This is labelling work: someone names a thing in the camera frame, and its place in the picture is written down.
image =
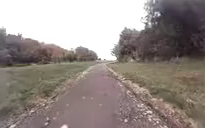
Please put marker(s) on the grass field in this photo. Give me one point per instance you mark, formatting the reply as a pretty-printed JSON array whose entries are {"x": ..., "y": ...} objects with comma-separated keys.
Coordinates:
[
  {"x": 20, "y": 83},
  {"x": 170, "y": 81}
]

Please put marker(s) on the robot's own part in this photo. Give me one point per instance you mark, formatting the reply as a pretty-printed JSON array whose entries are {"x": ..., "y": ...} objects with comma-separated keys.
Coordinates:
[{"x": 64, "y": 126}]

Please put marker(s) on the grey paved path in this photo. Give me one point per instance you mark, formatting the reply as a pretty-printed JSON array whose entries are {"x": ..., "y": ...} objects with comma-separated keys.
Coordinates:
[{"x": 93, "y": 100}]

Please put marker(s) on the row of dark trees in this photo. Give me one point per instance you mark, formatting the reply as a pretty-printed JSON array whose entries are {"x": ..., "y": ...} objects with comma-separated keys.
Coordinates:
[{"x": 170, "y": 33}]

